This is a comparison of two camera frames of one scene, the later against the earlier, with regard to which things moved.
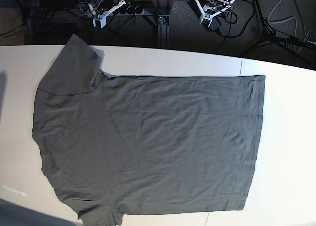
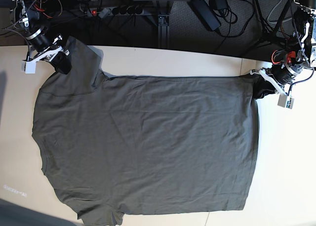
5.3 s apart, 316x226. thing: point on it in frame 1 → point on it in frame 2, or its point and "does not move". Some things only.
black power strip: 131,10 does not move
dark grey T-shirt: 112,145 does not move
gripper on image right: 208,17 → 279,75
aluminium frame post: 163,31 does not move
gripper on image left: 103,15 → 48,50
